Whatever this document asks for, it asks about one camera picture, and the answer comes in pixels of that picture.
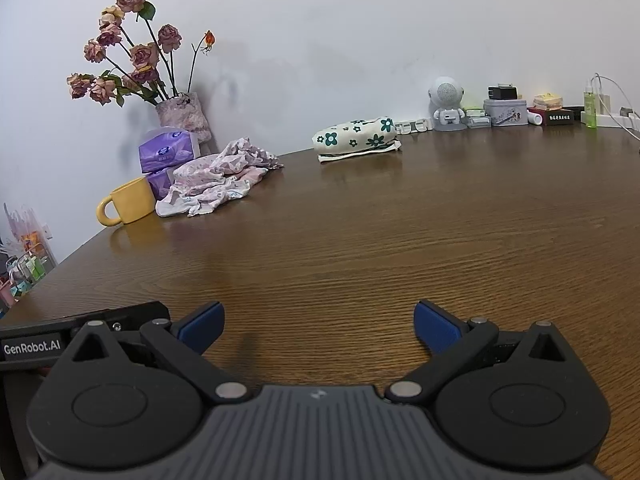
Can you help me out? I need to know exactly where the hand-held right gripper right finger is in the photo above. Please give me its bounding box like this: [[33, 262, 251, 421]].
[[385, 300, 571, 403]]

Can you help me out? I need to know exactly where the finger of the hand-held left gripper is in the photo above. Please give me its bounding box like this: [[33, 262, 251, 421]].
[[70, 301, 171, 333]]

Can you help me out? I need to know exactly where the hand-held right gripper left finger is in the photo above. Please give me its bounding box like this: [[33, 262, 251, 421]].
[[70, 301, 251, 403]]

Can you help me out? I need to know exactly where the cream green-flowered garment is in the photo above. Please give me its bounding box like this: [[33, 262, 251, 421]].
[[312, 116, 402, 163]]

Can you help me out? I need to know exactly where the clear cosmetics organizer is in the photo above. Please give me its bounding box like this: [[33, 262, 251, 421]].
[[0, 202, 58, 308]]

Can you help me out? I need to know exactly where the yellow mug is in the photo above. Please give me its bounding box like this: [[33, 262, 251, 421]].
[[96, 176, 158, 227]]

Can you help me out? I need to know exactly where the purple tissue pack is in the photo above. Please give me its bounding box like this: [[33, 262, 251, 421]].
[[146, 167, 176, 201], [138, 127, 201, 173]]

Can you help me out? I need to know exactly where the pink floral garment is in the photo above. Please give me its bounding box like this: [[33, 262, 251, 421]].
[[155, 136, 285, 218]]

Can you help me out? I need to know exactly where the pink mottled vase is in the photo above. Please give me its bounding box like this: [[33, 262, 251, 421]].
[[155, 91, 213, 143]]

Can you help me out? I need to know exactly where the stack of small white-green boxes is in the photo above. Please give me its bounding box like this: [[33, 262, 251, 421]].
[[462, 105, 493, 131]]

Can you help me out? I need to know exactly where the grey tin box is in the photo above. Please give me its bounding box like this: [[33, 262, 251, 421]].
[[482, 98, 528, 127]]

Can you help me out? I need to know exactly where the white robot-shaped speaker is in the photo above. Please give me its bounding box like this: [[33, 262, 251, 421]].
[[427, 76, 468, 132]]

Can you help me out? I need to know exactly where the dark red labelled box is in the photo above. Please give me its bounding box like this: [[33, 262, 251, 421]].
[[527, 106, 575, 127]]

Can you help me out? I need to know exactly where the black charger block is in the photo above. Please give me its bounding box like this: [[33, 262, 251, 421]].
[[488, 82, 519, 102]]

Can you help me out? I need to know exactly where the green liquid bottle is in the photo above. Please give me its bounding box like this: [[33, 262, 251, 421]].
[[582, 89, 599, 130]]

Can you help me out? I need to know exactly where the white extension socket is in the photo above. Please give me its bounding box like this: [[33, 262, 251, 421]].
[[580, 109, 640, 128]]

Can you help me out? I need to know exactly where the orange rosebud stem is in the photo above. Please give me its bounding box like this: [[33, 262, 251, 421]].
[[187, 30, 217, 93]]

